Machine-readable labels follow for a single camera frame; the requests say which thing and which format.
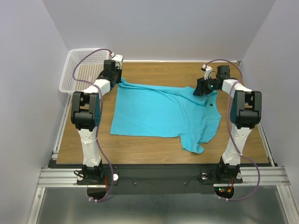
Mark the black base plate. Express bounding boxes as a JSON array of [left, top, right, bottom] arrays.
[[77, 164, 242, 197]]

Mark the aluminium frame rail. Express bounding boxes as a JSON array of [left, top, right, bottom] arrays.
[[28, 98, 297, 224]]

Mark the turquoise t shirt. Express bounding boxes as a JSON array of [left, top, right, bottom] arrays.
[[110, 79, 221, 154]]

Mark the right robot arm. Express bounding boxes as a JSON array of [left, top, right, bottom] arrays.
[[193, 64, 262, 181]]

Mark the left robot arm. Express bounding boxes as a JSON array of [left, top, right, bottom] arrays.
[[71, 55, 123, 184]]

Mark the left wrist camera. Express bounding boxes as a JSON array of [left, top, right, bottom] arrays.
[[110, 53, 123, 70]]

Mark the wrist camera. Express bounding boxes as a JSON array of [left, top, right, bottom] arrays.
[[110, 53, 123, 70], [201, 64, 213, 80]]

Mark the white plastic basket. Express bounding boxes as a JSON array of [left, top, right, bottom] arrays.
[[58, 48, 110, 95]]

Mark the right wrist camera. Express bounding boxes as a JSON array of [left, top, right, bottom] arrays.
[[201, 64, 213, 80]]

